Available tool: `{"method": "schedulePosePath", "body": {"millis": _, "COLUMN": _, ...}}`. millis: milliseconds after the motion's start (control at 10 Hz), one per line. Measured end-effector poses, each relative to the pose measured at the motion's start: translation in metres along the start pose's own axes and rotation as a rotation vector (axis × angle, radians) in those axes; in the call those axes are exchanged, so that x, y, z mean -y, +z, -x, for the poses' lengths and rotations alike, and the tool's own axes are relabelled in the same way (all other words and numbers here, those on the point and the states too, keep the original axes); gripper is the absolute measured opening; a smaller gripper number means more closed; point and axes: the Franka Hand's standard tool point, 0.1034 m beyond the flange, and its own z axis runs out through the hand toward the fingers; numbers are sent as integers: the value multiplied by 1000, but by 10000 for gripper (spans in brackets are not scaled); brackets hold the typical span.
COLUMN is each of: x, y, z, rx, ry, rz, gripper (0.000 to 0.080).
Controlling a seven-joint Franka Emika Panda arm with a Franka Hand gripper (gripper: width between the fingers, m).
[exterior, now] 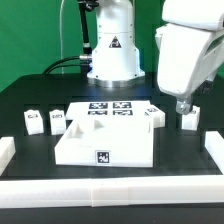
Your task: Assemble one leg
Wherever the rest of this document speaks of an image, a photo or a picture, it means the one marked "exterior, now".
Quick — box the white square tabletop part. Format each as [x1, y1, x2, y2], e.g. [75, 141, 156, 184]
[55, 117, 154, 167]

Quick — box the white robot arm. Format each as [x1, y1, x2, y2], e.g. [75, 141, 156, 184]
[78, 0, 224, 114]

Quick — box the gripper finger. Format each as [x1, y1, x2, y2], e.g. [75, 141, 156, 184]
[176, 97, 193, 115]

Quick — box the white front fence rail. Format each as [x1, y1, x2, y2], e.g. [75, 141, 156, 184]
[0, 175, 224, 208]

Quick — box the white sheet with tags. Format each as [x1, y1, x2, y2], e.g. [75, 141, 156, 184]
[66, 100, 151, 120]

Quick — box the white fence block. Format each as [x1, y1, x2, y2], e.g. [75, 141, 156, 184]
[204, 131, 224, 175]
[0, 137, 16, 176]

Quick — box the black thick cable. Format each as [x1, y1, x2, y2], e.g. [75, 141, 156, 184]
[43, 55, 93, 76]

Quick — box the white left fence block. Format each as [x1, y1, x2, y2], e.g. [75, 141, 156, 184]
[0, 137, 16, 176]

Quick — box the white right fence block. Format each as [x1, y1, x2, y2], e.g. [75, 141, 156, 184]
[204, 131, 224, 175]

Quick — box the black hose on base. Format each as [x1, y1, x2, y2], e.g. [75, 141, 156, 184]
[78, 0, 100, 56]

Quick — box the thin white cable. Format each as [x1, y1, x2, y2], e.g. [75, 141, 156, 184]
[59, 0, 67, 75]

